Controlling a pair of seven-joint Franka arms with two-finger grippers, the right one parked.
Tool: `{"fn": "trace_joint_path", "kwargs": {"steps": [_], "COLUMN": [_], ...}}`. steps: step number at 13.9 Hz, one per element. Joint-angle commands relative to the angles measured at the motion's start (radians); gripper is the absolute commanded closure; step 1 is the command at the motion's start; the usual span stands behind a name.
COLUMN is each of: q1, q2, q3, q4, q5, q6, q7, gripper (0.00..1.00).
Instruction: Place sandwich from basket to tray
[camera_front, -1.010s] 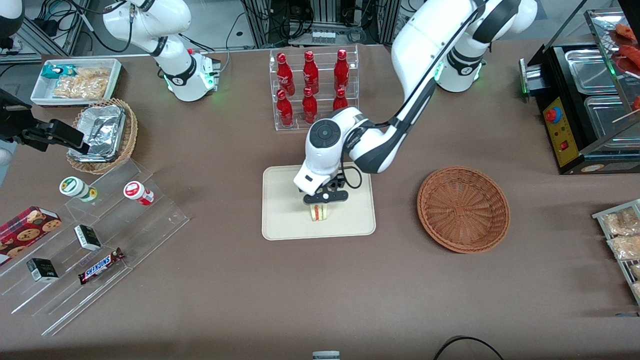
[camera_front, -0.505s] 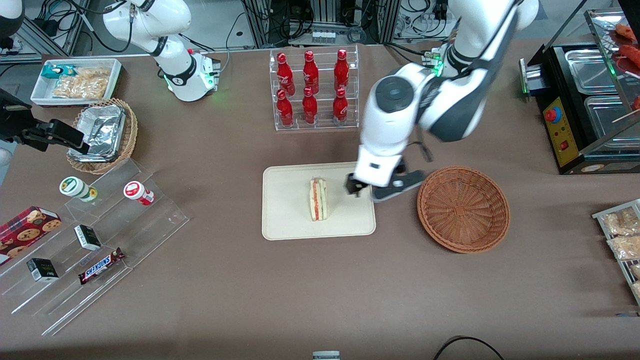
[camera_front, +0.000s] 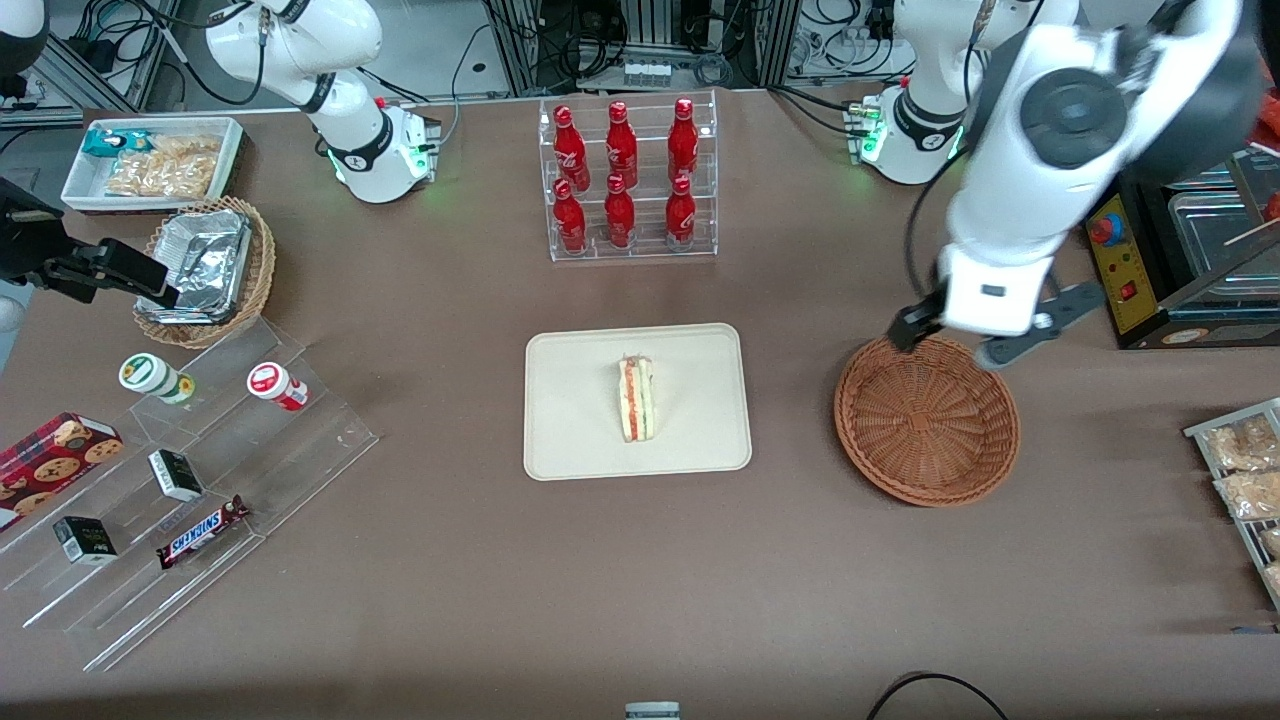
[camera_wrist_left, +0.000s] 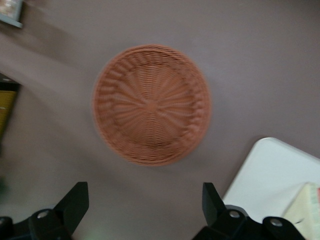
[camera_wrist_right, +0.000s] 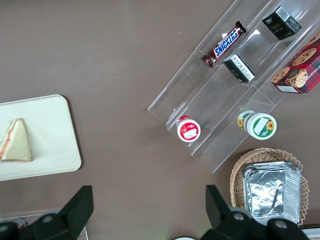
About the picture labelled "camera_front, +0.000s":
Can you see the green-capped white drink bottle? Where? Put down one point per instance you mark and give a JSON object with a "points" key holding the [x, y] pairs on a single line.
{"points": [[150, 375]]}

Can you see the Snickers chocolate bar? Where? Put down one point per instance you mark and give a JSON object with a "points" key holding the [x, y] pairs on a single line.
{"points": [[200, 532]]}

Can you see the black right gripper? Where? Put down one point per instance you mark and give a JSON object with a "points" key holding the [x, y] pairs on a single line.
{"points": [[28, 252]]}

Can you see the small grey device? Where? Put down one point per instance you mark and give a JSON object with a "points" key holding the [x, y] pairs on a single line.
{"points": [[652, 712]]}

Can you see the white plastic snack bin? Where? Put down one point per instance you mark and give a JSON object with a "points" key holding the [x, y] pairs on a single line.
{"points": [[80, 185]]}

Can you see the triangular sandwich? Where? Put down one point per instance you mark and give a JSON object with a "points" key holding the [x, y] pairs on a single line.
{"points": [[636, 400]]}

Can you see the light wicker basket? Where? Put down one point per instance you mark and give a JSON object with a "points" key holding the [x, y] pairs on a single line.
{"points": [[255, 270]]}

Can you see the red plaid cookie box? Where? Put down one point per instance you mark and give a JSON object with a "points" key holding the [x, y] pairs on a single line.
{"points": [[50, 465]]}

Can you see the round brown wicker basket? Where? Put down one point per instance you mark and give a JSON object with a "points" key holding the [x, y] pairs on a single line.
{"points": [[925, 425]]}

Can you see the metal tray with snacks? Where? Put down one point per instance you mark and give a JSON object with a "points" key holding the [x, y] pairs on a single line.
{"points": [[1250, 535]]}

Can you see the clear bag of chips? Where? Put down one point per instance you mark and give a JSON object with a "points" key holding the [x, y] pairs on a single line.
{"points": [[190, 146], [160, 178]]}

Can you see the teal snack packet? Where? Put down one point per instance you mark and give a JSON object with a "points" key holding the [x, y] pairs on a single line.
{"points": [[105, 142]]}

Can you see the aluminium foil container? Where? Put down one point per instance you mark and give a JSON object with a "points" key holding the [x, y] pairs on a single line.
{"points": [[205, 260]]}

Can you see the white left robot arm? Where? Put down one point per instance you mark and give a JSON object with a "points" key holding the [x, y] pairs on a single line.
{"points": [[1070, 110]]}

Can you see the clear bag of crackers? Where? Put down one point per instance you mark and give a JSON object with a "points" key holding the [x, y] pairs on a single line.
{"points": [[1274, 580], [1250, 495], [1272, 542], [1245, 445]]}

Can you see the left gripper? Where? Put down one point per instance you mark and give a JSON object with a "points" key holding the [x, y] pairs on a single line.
{"points": [[914, 321]]}

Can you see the clear acrylic bottle rack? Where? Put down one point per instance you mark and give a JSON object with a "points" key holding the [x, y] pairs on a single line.
{"points": [[646, 240]]}

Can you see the beige rectangular serving tray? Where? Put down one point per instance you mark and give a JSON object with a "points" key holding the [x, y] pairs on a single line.
{"points": [[570, 402]]}

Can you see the white power strip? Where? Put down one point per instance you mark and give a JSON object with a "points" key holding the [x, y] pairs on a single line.
{"points": [[647, 74]]}

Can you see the black machine with yellow panel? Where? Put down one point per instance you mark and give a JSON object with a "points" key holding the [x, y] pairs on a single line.
{"points": [[1160, 290]]}

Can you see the clear acrylic stepped shelf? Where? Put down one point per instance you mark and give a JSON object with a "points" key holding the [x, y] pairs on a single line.
{"points": [[300, 450]]}

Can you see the red soda bottle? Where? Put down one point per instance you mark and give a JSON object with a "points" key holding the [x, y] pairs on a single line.
{"points": [[680, 212], [683, 142], [621, 145], [569, 220], [570, 150], [619, 215]]}

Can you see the small black carton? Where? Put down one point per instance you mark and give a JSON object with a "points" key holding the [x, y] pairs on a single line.
{"points": [[175, 475], [85, 540]]}

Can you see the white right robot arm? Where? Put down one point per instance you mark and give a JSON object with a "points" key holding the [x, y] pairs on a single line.
{"points": [[300, 40]]}

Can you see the red-capped white drink bottle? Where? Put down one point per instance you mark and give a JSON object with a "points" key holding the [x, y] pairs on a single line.
{"points": [[275, 385]]}

